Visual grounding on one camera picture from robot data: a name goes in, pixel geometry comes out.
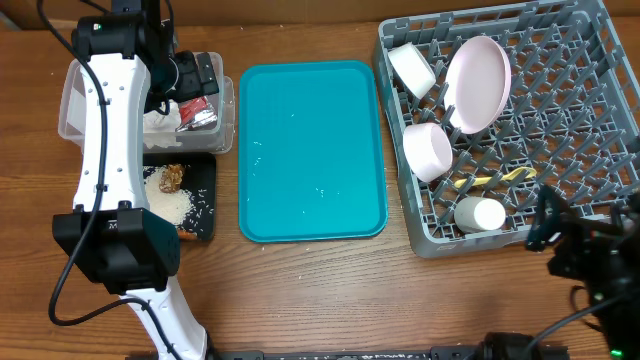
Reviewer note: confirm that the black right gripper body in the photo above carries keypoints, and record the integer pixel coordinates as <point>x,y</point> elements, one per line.
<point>586,251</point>

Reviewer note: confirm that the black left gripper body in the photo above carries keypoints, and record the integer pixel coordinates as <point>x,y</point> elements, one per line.
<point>189,84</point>

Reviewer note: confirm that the red foil wrapper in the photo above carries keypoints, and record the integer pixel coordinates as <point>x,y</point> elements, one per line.
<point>196,113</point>

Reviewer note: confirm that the yellow plastic spoon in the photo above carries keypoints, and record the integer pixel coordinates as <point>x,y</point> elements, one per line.
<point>526,172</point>

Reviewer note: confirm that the white napkin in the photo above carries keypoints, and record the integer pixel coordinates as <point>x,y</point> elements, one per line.
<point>160,130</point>

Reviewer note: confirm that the white plastic cup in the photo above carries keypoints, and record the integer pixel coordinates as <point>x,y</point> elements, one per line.
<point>477,214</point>

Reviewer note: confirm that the brown food scraps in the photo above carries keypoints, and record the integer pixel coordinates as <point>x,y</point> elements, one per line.
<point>171,178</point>

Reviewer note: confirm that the white rice pile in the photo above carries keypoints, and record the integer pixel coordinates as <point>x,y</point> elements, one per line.
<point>190,209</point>

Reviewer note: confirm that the pink bowl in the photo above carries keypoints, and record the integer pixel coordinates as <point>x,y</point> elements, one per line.
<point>427,150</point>

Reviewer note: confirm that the white round plate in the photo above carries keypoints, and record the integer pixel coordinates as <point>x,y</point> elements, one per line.
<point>479,83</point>

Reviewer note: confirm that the brown sausage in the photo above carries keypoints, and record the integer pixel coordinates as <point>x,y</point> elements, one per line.
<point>186,236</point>

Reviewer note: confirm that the white bowl with food scraps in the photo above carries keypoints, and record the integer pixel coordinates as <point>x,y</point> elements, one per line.
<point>412,69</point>

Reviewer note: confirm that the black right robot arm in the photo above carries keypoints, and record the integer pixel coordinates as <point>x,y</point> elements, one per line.
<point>614,295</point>

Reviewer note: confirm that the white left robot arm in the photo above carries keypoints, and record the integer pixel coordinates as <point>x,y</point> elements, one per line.
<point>130,66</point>

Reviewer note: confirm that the grey dishwasher rack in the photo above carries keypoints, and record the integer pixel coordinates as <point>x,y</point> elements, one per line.
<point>572,115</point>

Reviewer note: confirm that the black tray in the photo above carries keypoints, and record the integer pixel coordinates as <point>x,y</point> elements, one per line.
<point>201,166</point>

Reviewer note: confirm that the clear plastic bin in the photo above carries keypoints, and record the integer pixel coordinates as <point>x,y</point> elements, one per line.
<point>214,138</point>

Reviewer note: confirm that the teal plastic tray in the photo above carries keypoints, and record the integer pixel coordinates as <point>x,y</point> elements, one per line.
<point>310,155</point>

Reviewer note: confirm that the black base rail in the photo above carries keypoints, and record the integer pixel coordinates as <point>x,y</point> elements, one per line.
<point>497,345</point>

